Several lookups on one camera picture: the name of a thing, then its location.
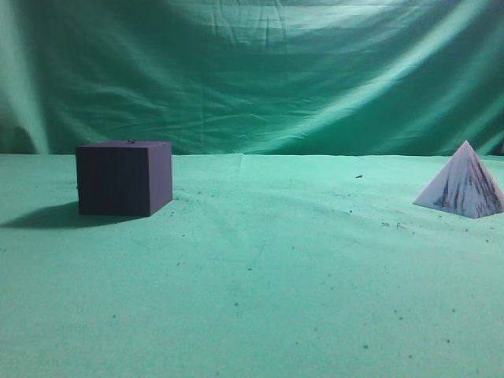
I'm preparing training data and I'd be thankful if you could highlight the green table cloth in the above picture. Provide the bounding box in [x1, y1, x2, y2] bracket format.
[1, 154, 503, 377]

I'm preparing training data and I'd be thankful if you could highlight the dark purple cube block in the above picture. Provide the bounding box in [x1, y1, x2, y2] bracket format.
[75, 139, 173, 217]

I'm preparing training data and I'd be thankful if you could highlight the white purple-streaked square pyramid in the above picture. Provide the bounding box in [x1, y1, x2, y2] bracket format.
[413, 140, 503, 219]

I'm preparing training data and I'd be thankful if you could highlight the green cloth backdrop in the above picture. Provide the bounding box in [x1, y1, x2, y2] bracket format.
[1, 1, 503, 156]

